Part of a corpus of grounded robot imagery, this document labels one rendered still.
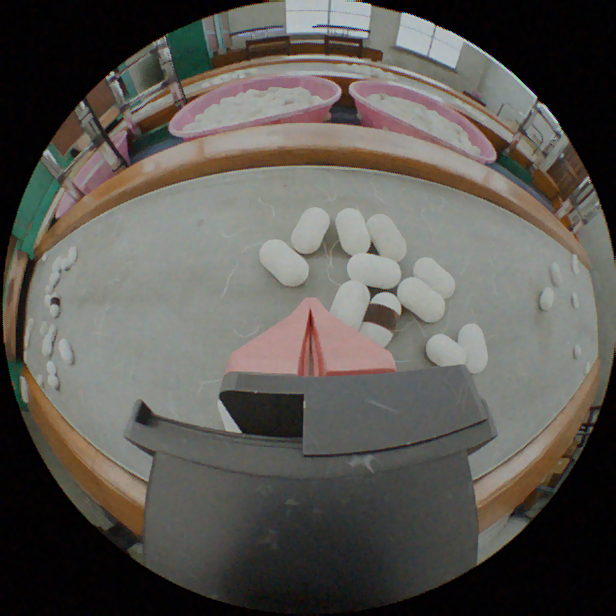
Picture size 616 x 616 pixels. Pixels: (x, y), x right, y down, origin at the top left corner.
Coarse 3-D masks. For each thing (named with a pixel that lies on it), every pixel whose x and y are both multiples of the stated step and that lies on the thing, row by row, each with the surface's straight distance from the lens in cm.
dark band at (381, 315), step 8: (376, 304) 13; (368, 312) 13; (376, 312) 13; (384, 312) 13; (392, 312) 13; (368, 320) 13; (376, 320) 13; (384, 320) 13; (392, 320) 13; (392, 328) 13; (392, 336) 14
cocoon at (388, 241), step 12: (372, 216) 16; (384, 216) 16; (372, 228) 15; (384, 228) 15; (396, 228) 16; (372, 240) 16; (384, 240) 15; (396, 240) 15; (384, 252) 15; (396, 252) 15
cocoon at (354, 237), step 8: (344, 216) 15; (352, 216) 15; (360, 216) 15; (336, 224) 16; (344, 224) 15; (352, 224) 15; (360, 224) 15; (344, 232) 15; (352, 232) 14; (360, 232) 14; (344, 240) 14; (352, 240) 14; (360, 240) 14; (368, 240) 15; (344, 248) 15; (352, 248) 14; (360, 248) 14; (368, 248) 15
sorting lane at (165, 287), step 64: (192, 192) 23; (256, 192) 20; (320, 192) 19; (384, 192) 20; (448, 192) 26; (64, 256) 46; (128, 256) 24; (192, 256) 18; (256, 256) 16; (320, 256) 15; (448, 256) 20; (512, 256) 28; (64, 320) 36; (128, 320) 21; (192, 320) 16; (256, 320) 14; (448, 320) 17; (512, 320) 24; (576, 320) 53; (64, 384) 37; (128, 384) 21; (192, 384) 16; (512, 384) 24; (576, 384) 55; (128, 448) 24; (512, 448) 29
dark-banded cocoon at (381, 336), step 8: (376, 296) 14; (384, 296) 13; (392, 296) 13; (384, 304) 13; (392, 304) 13; (400, 312) 14; (360, 328) 13; (368, 328) 13; (376, 328) 12; (384, 328) 13; (368, 336) 13; (376, 336) 12; (384, 336) 13; (384, 344) 13
